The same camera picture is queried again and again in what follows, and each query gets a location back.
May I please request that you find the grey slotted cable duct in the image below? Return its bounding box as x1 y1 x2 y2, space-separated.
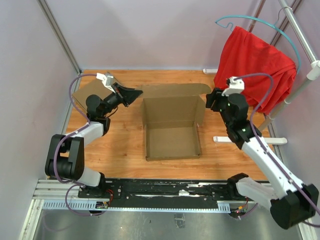
41 199 231 213

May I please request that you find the white clothes rack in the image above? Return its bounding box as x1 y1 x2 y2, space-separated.
202 0 320 146

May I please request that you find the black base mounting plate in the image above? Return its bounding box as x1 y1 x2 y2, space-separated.
78 178 248 209

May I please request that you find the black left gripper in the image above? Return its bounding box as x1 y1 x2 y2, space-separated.
102 82 143 116

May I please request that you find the teal clothes hanger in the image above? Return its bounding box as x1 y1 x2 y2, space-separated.
215 14 302 73

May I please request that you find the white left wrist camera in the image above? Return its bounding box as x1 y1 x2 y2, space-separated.
96 72 116 92

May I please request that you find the red cloth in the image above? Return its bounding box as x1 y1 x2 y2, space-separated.
214 26 297 115

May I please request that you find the aluminium frame rail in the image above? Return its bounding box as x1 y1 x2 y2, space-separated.
19 179 320 240

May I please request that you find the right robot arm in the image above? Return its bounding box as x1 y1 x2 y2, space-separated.
205 87 320 230

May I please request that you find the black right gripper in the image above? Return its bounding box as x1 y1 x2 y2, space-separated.
206 87 236 127

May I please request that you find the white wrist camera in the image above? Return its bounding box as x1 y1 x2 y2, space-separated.
96 72 116 92
222 76 245 97

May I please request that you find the folded brown cardboard box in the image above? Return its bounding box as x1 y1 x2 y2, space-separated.
72 76 113 112

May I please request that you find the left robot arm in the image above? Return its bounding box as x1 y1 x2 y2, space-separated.
44 83 143 198

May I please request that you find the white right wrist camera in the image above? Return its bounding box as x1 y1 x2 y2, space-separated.
222 76 245 97

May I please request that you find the brown cardboard box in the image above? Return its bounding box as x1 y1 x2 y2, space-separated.
139 83 211 161
72 76 113 112

